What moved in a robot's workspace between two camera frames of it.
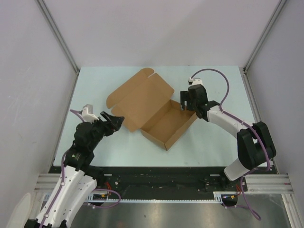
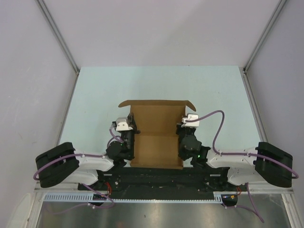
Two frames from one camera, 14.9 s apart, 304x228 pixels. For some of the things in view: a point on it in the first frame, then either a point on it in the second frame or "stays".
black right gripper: (185, 96) -> (179, 128)
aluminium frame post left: (49, 18) stays
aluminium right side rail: (253, 105) stays
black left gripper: (118, 122) -> (132, 124)
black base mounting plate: (168, 178) stays
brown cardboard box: (143, 102) -> (157, 145)
